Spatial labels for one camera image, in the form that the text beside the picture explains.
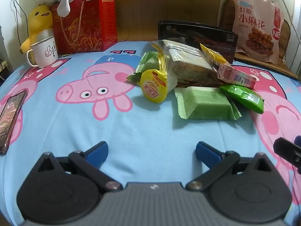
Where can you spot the dark green snack packet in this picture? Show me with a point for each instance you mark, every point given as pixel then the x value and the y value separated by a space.
pixel 244 96

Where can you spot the light green wafer packet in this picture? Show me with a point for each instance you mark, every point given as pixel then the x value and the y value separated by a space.
pixel 204 101
pixel 148 61

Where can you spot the small dark green packet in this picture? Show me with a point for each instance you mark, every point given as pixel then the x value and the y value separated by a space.
pixel 134 77

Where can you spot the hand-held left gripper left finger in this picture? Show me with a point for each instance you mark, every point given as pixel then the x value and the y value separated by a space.
pixel 97 151

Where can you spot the pink candy box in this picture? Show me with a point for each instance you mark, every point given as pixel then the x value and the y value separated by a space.
pixel 235 76

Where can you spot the clear bread packet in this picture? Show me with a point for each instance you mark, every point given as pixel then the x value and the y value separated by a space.
pixel 188 63

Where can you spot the black cardboard box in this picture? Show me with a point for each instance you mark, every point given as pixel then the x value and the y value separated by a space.
pixel 211 37

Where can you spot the yellow lid jelly cup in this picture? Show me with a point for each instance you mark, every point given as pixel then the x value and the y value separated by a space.
pixel 152 87

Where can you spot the yellow snack packet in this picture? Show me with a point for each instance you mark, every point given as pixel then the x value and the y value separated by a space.
pixel 212 56

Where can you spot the smartphone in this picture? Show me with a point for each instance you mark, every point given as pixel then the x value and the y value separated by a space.
pixel 10 115

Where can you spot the brown seat mat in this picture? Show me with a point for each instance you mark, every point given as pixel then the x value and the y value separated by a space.
pixel 285 35

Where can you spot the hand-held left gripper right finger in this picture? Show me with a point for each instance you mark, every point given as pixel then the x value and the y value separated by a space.
pixel 207 152

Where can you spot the printed cartoon bed sheet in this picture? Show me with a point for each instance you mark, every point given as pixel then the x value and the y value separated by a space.
pixel 141 127

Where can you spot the wooden board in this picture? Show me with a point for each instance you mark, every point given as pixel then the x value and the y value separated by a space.
pixel 145 4

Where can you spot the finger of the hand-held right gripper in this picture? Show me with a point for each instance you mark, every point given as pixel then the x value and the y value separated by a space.
pixel 284 147

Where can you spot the red gift box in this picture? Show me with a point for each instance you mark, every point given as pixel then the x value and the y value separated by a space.
pixel 89 28

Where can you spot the large pink snack bag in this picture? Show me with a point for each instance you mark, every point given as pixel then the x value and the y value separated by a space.
pixel 256 23

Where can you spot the white enamel mug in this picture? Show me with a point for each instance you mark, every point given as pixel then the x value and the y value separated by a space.
pixel 45 51

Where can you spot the yellow duck plush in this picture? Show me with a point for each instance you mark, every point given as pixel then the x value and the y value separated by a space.
pixel 38 18

